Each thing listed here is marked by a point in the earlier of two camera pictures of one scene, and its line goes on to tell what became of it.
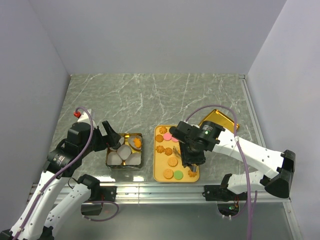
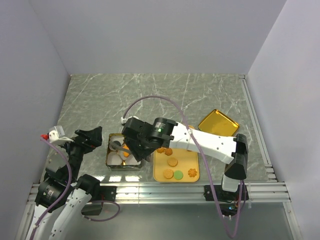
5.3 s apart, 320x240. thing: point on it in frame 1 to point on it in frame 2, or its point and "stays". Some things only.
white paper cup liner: x=113 y=158 stays
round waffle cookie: x=168 y=174 stays
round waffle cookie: x=172 y=161 stays
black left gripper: x=112 y=138 to x=88 y=139
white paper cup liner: x=134 y=158 stays
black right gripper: x=199 y=159 to x=138 y=153
